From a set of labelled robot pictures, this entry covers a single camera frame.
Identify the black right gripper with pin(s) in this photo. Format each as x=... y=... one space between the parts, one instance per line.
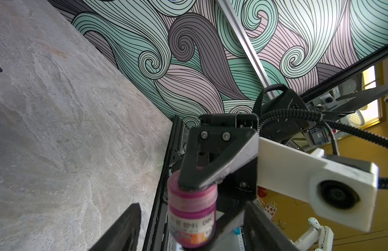
x=337 y=188

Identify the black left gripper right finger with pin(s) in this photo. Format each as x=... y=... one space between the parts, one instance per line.
x=261 y=234

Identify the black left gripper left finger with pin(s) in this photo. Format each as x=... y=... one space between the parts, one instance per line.
x=124 y=233

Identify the purple paint jar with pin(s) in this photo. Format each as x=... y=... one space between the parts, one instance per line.
x=191 y=214

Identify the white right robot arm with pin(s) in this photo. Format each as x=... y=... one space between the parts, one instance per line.
x=287 y=115

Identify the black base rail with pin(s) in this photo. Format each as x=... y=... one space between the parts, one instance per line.
x=157 y=236

